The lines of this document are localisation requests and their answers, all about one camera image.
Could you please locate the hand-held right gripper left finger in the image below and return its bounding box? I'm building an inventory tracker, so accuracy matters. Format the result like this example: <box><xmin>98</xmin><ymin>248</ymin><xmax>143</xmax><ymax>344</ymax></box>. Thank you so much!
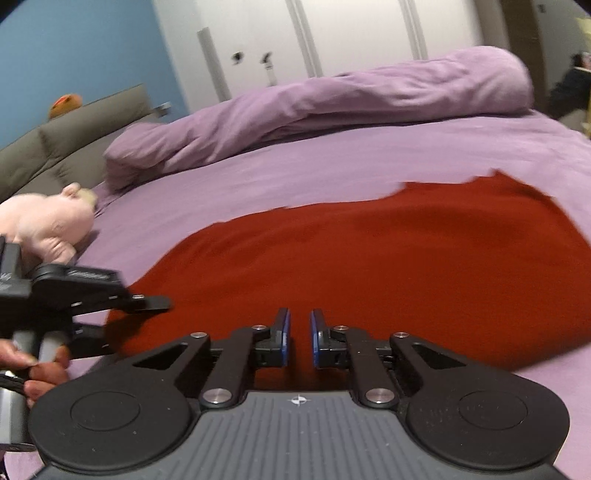
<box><xmin>133</xmin><ymin>308</ymin><xmax>293</xmax><ymax>410</ymax></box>

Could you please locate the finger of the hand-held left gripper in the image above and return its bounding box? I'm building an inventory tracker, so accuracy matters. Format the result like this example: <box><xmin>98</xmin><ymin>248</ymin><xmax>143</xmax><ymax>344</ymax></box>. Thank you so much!
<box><xmin>69</xmin><ymin>322</ymin><xmax>117</xmax><ymax>361</ymax></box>
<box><xmin>111</xmin><ymin>293</ymin><xmax>173</xmax><ymax>316</ymax></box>

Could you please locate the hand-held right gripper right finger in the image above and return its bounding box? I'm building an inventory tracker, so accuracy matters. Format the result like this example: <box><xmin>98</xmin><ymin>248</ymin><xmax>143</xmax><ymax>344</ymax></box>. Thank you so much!
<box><xmin>309</xmin><ymin>309</ymin><xmax>468</xmax><ymax>410</ymax></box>

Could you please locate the rust red buttoned cardigan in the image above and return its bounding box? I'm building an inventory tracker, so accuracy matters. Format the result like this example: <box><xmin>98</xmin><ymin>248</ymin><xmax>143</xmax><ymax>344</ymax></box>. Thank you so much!
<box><xmin>105</xmin><ymin>169</ymin><xmax>591</xmax><ymax>394</ymax></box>

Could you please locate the person's left hand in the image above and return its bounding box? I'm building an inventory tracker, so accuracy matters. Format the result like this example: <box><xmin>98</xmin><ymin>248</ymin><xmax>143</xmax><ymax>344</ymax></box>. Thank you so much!
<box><xmin>0</xmin><ymin>340</ymin><xmax>73</xmax><ymax>408</ymax></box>

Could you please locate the pink plush toy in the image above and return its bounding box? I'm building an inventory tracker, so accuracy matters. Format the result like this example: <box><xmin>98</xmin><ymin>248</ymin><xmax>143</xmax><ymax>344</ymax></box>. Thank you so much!
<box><xmin>0</xmin><ymin>182</ymin><xmax>99</xmax><ymax>265</ymax></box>

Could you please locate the grey-green padded headboard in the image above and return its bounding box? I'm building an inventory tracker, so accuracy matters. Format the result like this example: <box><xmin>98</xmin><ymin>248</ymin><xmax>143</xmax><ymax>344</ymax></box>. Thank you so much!
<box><xmin>0</xmin><ymin>83</ymin><xmax>154</xmax><ymax>202</ymax></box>

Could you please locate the orange plush toy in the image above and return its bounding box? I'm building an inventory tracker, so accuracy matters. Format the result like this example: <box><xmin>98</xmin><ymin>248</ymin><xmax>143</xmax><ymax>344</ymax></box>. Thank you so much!
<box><xmin>49</xmin><ymin>93</ymin><xmax>84</xmax><ymax>121</ymax></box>

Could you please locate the purple duvet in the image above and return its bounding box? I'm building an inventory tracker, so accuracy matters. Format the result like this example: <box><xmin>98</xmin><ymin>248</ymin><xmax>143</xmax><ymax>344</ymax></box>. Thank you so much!
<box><xmin>102</xmin><ymin>45</ymin><xmax>536</xmax><ymax>193</ymax></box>

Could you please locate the white wardrobe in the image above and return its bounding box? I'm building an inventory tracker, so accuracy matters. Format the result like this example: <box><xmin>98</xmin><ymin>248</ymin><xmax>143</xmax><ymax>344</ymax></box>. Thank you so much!
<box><xmin>152</xmin><ymin>0</ymin><xmax>551</xmax><ymax>131</ymax></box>

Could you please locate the dark cloth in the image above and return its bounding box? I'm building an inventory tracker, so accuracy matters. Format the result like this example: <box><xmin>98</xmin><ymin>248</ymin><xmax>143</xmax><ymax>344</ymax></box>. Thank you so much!
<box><xmin>549</xmin><ymin>52</ymin><xmax>591</xmax><ymax>123</ymax></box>

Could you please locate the white wall pipe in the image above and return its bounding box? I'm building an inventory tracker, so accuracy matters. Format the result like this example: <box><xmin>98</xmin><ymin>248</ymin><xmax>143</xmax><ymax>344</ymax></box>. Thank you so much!
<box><xmin>197</xmin><ymin>27</ymin><xmax>232</xmax><ymax>103</ymax></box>

